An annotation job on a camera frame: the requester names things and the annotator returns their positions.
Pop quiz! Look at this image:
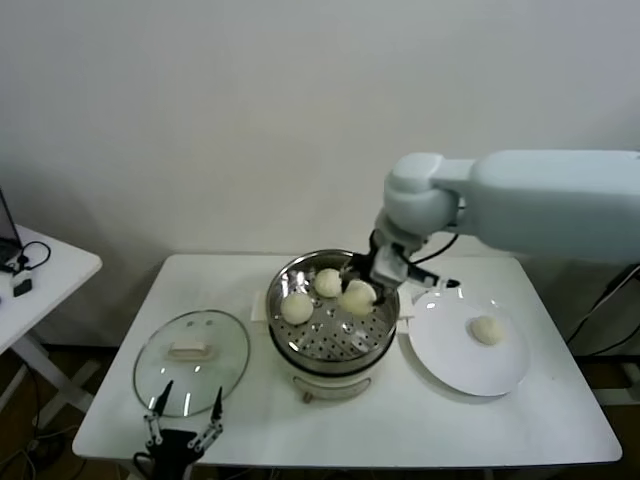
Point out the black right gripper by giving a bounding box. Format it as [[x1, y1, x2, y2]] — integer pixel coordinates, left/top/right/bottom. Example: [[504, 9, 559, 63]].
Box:
[[341, 228, 390, 307]]

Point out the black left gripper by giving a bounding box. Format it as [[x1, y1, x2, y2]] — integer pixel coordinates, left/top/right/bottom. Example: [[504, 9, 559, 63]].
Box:
[[142, 379, 225, 480]]

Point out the white steamed baozi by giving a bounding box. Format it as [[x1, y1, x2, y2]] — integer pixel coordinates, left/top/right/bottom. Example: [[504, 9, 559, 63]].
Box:
[[338, 279, 379, 316], [280, 293, 315, 326], [468, 315, 506, 347], [313, 268, 344, 298]]

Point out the stainless steel steamer basket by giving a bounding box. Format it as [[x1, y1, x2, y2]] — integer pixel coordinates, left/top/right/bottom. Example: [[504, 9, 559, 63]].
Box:
[[249, 248, 416, 364]]

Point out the glass pot lid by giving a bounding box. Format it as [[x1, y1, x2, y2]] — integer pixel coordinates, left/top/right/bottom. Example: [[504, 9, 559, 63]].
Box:
[[132, 309, 251, 419]]

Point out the white round plate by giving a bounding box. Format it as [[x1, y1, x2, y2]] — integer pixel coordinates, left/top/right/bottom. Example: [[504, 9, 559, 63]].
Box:
[[405, 286, 531, 398]]

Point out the cream electric cooking pot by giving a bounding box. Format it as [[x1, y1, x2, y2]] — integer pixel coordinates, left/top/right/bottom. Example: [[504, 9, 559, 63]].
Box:
[[267, 319, 411, 404]]

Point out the white folding side table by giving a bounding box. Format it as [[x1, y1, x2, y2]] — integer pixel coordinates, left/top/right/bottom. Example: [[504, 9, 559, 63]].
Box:
[[0, 222, 104, 431]]

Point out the black and white power adapter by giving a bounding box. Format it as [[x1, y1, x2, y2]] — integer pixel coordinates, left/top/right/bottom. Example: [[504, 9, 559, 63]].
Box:
[[9, 272, 35, 300]]

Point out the dark laptop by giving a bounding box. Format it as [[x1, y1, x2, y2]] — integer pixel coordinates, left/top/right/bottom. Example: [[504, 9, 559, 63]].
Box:
[[0, 192, 22, 264]]

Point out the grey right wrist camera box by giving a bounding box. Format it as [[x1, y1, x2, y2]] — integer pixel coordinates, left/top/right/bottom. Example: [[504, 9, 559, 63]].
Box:
[[372, 243, 460, 292]]

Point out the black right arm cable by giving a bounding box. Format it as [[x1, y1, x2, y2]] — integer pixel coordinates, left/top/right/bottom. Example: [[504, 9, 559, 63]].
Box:
[[409, 232, 460, 264]]

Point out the black looped cable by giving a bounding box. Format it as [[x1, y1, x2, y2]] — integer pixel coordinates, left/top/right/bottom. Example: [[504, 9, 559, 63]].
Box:
[[8, 241, 51, 275]]

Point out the black power cable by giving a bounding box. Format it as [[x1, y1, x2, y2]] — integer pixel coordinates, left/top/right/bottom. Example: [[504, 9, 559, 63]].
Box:
[[563, 260, 640, 357]]

